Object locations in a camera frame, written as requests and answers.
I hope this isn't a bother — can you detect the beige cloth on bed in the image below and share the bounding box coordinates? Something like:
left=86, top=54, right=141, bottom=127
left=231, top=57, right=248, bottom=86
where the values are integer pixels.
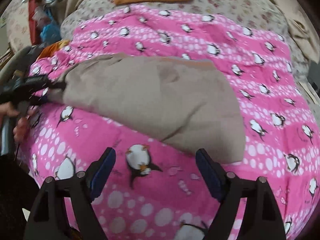
left=270, top=0, right=319, bottom=63

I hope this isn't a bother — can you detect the orange cloth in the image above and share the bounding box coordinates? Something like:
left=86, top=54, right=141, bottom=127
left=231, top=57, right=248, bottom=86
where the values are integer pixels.
left=37, top=40, right=70, bottom=60

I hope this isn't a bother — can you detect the person's left hand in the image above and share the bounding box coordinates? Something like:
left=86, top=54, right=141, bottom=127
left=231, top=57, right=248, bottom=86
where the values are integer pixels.
left=1, top=102, right=37, bottom=142

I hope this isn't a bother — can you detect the pink penguin blanket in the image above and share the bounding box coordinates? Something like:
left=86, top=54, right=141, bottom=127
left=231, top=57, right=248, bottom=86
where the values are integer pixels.
left=22, top=5, right=319, bottom=239

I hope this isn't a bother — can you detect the blue plastic bag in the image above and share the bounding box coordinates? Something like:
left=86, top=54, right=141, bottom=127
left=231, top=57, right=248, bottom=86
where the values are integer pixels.
left=40, top=8, right=61, bottom=45

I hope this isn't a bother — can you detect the floral bed sheet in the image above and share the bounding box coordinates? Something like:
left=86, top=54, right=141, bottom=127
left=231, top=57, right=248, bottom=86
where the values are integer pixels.
left=60, top=0, right=320, bottom=111

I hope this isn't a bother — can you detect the beige jacket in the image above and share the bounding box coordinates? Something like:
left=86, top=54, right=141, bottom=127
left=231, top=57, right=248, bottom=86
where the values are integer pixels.
left=48, top=54, right=246, bottom=164

